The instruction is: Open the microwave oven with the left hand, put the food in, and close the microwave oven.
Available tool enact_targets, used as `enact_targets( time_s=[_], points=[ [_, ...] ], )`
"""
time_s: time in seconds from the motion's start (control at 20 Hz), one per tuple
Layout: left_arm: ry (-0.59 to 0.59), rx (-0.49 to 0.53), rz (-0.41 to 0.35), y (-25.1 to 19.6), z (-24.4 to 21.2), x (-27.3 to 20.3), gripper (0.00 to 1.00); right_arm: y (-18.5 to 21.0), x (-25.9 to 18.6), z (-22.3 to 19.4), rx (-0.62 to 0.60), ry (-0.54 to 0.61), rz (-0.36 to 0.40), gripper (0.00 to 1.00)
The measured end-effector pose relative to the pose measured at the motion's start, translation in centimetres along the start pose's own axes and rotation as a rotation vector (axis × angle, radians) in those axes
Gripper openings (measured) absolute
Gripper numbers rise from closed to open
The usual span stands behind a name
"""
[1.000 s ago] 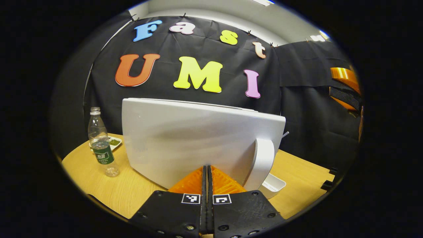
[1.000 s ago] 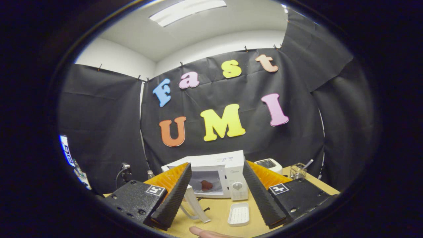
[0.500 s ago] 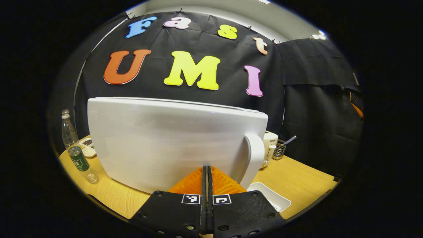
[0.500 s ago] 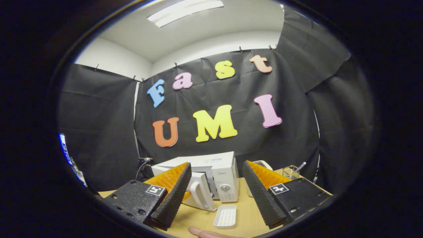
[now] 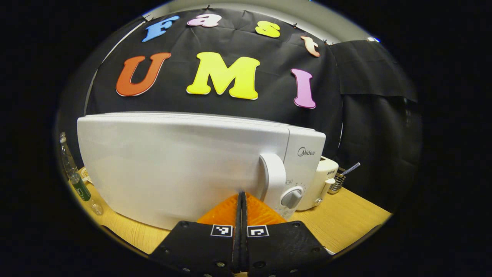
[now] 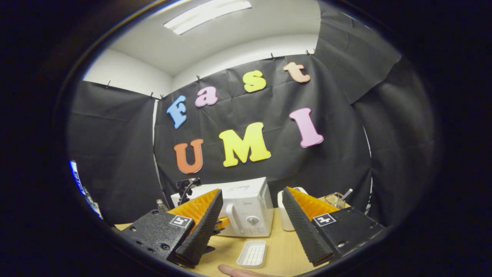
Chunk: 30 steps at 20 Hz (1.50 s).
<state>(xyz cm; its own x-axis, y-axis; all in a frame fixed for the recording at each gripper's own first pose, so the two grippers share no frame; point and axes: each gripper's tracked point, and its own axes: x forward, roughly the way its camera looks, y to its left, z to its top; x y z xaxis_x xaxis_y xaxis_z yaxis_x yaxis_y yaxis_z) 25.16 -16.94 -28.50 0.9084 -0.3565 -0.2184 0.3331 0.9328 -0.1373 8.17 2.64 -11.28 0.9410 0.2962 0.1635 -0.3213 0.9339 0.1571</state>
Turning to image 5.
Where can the white toaster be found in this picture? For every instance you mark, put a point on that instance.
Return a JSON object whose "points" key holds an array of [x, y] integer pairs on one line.
{"points": [[321, 181]]}

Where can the striped drinking straw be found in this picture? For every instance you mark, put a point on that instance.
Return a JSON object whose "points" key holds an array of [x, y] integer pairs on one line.
{"points": [[351, 168]]}

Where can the white microwave oven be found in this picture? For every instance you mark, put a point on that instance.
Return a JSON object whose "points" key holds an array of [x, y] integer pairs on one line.
{"points": [[173, 165]]}

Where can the clear glass bottle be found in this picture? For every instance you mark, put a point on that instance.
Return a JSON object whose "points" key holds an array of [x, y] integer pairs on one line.
{"points": [[68, 157]]}

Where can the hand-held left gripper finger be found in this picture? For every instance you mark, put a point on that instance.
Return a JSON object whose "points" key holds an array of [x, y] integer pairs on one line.
{"points": [[243, 246], [237, 246]]}

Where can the green glass bottle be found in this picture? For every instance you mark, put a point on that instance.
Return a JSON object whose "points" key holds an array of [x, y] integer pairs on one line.
{"points": [[80, 188]]}

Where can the small clear glass jar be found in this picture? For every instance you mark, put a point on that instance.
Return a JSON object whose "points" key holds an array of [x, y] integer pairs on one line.
{"points": [[97, 209]]}

